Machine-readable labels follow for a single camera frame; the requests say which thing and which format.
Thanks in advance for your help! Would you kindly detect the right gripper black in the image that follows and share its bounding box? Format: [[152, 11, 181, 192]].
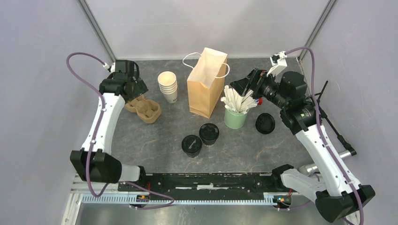
[[230, 67, 290, 109]]

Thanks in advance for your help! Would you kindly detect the pulp cup carrier tray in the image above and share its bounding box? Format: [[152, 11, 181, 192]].
[[135, 99, 161, 124]]

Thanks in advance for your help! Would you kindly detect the brown paper takeout bag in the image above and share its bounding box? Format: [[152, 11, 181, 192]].
[[182, 47, 230, 119]]

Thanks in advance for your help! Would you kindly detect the stack of white paper cups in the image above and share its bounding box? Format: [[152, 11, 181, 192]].
[[157, 71, 178, 103]]

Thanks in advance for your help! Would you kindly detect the black plastic cup lid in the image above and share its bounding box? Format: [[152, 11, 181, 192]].
[[199, 123, 220, 135], [181, 135, 203, 149]]

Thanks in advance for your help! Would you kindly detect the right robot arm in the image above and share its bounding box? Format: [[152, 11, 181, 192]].
[[230, 68, 375, 223]]

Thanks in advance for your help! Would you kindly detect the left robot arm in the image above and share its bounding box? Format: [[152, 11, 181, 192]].
[[70, 60, 148, 191]]

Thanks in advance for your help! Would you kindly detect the stack of pulp cup carriers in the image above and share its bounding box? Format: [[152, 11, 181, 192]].
[[124, 95, 145, 113]]

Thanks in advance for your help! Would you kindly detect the bundle of wrapped paper straws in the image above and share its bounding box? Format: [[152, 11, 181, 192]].
[[221, 85, 260, 114]]

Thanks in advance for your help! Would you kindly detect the green straw holder cup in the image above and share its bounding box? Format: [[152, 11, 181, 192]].
[[224, 109, 247, 129]]

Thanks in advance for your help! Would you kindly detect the stack of black lids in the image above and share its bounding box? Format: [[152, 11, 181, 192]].
[[255, 113, 276, 135]]

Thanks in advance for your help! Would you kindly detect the silver microphone on tripod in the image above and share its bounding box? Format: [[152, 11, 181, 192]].
[[298, 81, 358, 178]]

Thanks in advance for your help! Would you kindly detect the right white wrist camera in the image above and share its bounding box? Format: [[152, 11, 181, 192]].
[[267, 51, 287, 77]]

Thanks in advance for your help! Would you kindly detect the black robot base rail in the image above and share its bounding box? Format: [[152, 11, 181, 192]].
[[136, 172, 290, 202]]

